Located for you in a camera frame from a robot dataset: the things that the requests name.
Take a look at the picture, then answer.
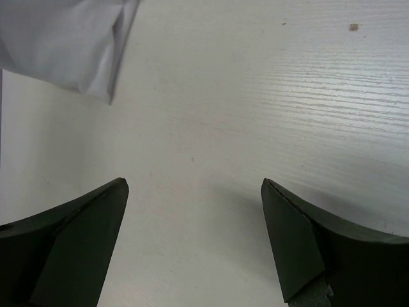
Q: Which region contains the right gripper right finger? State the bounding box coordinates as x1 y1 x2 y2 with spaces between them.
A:
261 179 408 306

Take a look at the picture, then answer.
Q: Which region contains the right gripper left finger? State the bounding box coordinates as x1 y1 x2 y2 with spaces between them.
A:
1 178 129 306

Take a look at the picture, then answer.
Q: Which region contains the white t shirt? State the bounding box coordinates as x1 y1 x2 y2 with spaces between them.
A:
1 1 139 103

